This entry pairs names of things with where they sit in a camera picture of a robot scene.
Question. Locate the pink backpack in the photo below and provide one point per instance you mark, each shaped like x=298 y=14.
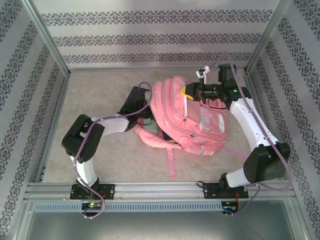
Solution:
x=175 y=112

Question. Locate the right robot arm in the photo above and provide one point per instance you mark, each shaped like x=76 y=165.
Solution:
x=250 y=122

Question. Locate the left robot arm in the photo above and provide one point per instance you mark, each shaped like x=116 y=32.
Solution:
x=112 y=126

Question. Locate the grey metal sheet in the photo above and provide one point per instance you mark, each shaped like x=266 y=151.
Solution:
x=160 y=227

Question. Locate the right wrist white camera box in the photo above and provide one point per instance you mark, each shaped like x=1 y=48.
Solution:
x=203 y=72

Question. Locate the aluminium frame end rail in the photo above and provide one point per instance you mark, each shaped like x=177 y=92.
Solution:
x=125 y=70

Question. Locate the aluminium frame side rail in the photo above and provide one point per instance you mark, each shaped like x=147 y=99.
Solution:
x=59 y=105
x=260 y=105

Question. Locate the aluminium frame post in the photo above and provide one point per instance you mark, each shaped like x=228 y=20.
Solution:
x=50 y=37
x=266 y=37

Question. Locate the wide aluminium mounting rail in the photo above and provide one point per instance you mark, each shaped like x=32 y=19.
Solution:
x=160 y=191

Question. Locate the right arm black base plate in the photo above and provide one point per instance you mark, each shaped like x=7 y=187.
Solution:
x=212 y=191

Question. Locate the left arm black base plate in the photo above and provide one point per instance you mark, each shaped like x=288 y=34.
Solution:
x=107 y=192

